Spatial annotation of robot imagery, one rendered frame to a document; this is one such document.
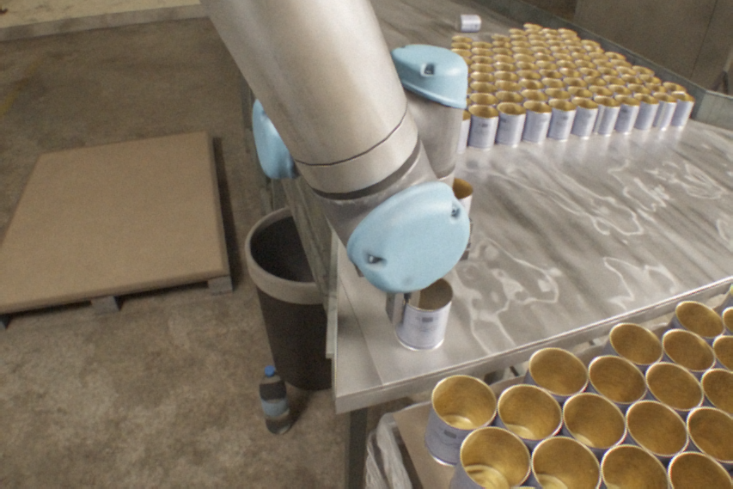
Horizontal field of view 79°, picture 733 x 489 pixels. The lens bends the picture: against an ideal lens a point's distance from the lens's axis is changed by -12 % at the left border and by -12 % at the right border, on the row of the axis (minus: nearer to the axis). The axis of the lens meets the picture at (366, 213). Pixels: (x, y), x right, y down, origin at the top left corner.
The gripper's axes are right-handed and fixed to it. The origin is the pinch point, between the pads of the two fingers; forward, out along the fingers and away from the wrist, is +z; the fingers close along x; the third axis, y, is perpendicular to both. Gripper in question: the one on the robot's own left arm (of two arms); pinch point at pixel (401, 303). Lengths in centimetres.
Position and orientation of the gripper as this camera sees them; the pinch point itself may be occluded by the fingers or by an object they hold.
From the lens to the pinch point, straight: 62.7
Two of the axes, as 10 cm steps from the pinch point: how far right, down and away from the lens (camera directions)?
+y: -3.1, -5.7, 7.6
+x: -9.5, 1.5, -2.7
